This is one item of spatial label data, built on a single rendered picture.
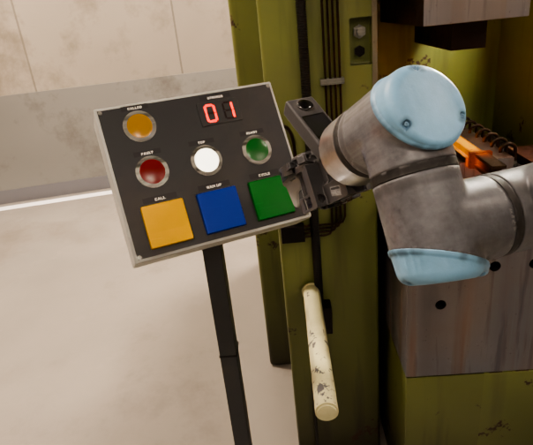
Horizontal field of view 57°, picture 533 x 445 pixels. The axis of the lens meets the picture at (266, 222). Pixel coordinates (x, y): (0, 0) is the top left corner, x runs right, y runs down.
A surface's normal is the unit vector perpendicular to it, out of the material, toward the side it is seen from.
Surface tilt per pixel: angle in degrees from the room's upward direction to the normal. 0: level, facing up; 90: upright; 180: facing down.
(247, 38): 90
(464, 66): 90
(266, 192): 60
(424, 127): 55
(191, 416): 0
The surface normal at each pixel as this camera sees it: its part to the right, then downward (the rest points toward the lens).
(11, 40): 0.20, 0.37
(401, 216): -0.76, 0.11
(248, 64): -0.02, 0.40
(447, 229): 0.07, -0.12
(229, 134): 0.30, -0.18
